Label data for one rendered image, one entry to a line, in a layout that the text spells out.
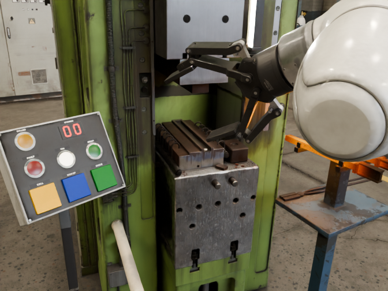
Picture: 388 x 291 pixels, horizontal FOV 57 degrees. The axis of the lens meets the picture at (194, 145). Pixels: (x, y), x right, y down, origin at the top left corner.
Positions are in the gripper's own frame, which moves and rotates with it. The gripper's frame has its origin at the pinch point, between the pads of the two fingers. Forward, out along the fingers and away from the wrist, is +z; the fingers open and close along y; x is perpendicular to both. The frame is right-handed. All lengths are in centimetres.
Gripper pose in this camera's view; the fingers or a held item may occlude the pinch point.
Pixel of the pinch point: (194, 107)
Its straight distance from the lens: 67.6
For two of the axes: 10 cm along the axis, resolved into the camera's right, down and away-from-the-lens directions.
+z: -7.1, 2.3, 6.7
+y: 5.6, 7.7, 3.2
